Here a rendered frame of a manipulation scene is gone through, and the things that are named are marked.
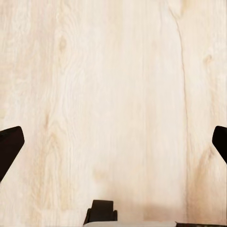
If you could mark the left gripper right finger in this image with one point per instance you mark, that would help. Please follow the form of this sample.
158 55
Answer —
219 140

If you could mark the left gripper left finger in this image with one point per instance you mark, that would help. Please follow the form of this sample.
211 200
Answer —
11 142

